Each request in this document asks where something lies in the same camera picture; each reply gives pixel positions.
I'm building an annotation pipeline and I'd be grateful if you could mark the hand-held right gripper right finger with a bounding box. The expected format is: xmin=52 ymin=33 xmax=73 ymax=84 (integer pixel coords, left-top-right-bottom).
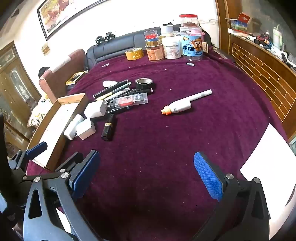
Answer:
xmin=193 ymin=152 xmax=271 ymax=241

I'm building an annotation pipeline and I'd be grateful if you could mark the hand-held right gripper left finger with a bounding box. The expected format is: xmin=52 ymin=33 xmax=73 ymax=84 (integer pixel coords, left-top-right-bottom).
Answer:
xmin=23 ymin=149 xmax=101 ymax=241

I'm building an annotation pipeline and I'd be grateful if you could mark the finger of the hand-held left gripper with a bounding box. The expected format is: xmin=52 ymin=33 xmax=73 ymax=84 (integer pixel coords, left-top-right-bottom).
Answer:
xmin=22 ymin=152 xmax=85 ymax=181
xmin=9 ymin=141 xmax=48 ymax=172

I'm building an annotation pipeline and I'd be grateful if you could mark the shallow cardboard box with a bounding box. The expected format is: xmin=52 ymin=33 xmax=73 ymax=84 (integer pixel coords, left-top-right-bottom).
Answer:
xmin=27 ymin=93 xmax=89 ymax=171

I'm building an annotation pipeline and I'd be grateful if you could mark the white plug charger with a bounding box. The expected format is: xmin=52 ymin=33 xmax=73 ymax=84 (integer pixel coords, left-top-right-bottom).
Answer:
xmin=77 ymin=118 xmax=96 ymax=140
xmin=84 ymin=100 xmax=109 ymax=118
xmin=63 ymin=114 xmax=84 ymax=140

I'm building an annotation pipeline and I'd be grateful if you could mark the black tube with gold band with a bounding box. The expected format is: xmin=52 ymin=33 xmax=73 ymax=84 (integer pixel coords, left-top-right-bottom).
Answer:
xmin=101 ymin=113 xmax=116 ymax=141

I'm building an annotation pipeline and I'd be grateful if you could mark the white glue bottle orange cap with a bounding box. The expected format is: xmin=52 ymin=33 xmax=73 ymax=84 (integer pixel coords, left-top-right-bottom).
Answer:
xmin=161 ymin=100 xmax=192 ymax=115

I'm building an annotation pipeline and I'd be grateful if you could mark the pile of marker pens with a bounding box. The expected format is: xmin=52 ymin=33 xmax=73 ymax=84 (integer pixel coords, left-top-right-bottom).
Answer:
xmin=92 ymin=79 xmax=155 ymax=105

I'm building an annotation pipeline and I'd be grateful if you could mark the clear plastic pack red insert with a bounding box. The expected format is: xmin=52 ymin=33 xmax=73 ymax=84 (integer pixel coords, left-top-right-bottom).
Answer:
xmin=107 ymin=93 xmax=148 ymax=110

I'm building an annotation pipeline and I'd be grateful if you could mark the white marker pen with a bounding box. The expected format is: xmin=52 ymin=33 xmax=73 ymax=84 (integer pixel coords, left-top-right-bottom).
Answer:
xmin=188 ymin=89 xmax=212 ymax=102

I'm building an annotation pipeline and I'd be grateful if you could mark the black tape roll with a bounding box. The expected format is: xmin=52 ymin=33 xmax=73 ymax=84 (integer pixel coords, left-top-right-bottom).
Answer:
xmin=135 ymin=78 xmax=154 ymax=91

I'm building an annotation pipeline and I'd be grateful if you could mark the yellow patterned blanket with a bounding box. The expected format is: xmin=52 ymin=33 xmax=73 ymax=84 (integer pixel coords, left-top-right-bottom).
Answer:
xmin=27 ymin=94 xmax=55 ymax=128

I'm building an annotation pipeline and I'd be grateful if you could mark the white paper sheet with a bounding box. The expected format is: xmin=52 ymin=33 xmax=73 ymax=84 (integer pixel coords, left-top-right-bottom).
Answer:
xmin=240 ymin=123 xmax=296 ymax=240

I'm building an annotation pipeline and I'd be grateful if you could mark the wooden cabinet with glass door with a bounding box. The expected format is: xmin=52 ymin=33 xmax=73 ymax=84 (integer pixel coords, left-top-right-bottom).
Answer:
xmin=0 ymin=41 xmax=42 ymax=149

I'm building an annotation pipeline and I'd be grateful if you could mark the brown armchair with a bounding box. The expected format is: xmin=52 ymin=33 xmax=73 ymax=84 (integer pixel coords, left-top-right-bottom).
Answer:
xmin=39 ymin=49 xmax=87 ymax=103

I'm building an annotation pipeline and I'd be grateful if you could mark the yellow and black flat box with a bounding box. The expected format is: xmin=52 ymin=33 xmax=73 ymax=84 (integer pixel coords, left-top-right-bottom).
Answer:
xmin=65 ymin=71 xmax=85 ymax=87

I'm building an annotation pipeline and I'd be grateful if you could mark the black leather sofa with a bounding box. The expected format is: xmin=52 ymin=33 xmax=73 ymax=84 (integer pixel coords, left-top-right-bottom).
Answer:
xmin=86 ymin=24 xmax=212 ymax=70

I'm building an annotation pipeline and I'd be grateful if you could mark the wooden brick pattern counter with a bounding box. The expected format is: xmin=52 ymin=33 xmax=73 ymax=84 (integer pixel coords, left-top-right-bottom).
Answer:
xmin=228 ymin=30 xmax=296 ymax=139

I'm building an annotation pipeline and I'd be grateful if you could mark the yellow tape roll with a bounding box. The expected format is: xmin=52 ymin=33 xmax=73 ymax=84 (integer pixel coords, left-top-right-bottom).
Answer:
xmin=125 ymin=47 xmax=144 ymax=61

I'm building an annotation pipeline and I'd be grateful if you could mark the large white jar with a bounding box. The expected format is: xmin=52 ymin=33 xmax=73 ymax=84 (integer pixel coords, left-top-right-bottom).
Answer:
xmin=162 ymin=37 xmax=182 ymax=60

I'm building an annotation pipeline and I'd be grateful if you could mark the orange label jar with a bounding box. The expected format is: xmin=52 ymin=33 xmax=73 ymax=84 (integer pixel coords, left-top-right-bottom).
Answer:
xmin=145 ymin=44 xmax=165 ymax=62

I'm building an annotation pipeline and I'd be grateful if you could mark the clear jar with red contents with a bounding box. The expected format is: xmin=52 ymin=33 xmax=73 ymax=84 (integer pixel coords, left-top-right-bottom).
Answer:
xmin=144 ymin=30 xmax=161 ymax=47

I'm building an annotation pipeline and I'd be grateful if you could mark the clutter of small items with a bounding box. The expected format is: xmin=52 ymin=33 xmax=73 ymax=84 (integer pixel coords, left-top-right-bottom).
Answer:
xmin=248 ymin=30 xmax=292 ymax=63

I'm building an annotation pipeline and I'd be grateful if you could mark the small white jar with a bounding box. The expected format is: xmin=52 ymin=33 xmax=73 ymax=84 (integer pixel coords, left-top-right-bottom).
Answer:
xmin=160 ymin=24 xmax=174 ymax=37

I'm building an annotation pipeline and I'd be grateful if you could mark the clear jar with red lid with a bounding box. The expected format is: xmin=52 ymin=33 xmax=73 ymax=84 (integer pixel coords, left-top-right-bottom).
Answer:
xmin=179 ymin=14 xmax=200 ymax=28

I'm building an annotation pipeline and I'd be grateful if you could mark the red and blue carton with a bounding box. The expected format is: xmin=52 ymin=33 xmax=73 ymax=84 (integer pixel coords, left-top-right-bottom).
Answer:
xmin=231 ymin=13 xmax=251 ymax=33

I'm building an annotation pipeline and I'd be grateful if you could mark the white plastic bottle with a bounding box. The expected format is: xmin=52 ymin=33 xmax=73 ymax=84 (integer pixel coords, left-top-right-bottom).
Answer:
xmin=272 ymin=27 xmax=282 ymax=45

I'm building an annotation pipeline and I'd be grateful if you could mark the framed wall painting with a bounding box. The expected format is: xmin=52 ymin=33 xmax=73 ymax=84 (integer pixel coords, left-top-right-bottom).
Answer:
xmin=37 ymin=0 xmax=109 ymax=41

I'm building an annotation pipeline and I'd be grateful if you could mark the wooden door frame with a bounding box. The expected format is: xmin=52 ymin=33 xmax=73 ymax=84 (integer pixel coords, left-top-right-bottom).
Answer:
xmin=215 ymin=0 xmax=232 ymax=50

